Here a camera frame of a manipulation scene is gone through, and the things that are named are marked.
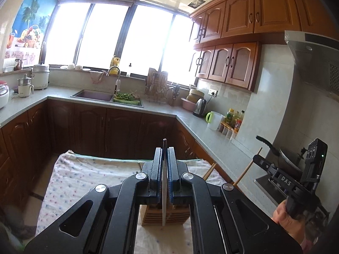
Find white floral tablecloth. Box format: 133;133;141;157
36;150;225;254

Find knife block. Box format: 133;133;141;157
168;83;181;107

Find white steamer cooker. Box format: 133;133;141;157
31;63;50;91

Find pink plastic basin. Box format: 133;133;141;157
181;97;198;112

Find brown wooden base cabinets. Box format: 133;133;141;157
0;99;229;209

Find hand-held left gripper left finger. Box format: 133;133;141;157
24;147;163;254

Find large kitchen window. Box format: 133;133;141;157
44;1;198;85

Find steel electric kettle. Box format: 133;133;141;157
192;98;207;118

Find kitchen sink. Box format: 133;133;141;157
70;89;116;102

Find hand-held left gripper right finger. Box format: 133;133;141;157
167;147;302;254

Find white pitcher green handle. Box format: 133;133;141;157
206;111;224;131

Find wooden wall cabinets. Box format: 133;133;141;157
189;0;337;93

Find red and white rice cooker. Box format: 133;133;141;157
0;80;11;109

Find person's right hand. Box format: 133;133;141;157
272;199;306;246

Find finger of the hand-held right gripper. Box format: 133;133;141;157
252;155;278;176

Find group of seasoning bottles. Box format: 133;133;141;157
225;108;246;134

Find green basket of vegetables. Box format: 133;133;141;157
113;92;141;105

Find small white electric pot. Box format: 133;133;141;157
17;75;35;99

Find steel range hood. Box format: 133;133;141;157
285;30;339;101

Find long wooden chopstick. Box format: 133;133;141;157
234;147;263;186
203;162;218;180

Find black-handled cooking pan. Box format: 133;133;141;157
255;135;308;181

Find yellow oil bottle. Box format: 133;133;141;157
110;55;121;75

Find pink dish cloth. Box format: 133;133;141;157
88;70;105;84

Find person's right forearm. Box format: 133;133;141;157
300;237;322;253

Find grey kitchen countertop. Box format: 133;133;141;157
0;85;278;191

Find wooden utensil holder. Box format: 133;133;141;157
140;160;192;226

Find metal kitchen faucet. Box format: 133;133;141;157
106;66;122;96

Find cream lidded pot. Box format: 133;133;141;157
186;86;205;102

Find tropical printed window blind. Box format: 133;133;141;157
4;0;58;73

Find dish rack with cutting board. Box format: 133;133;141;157
145;67;170;104

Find row of spice jars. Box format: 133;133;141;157
218;123;238;141

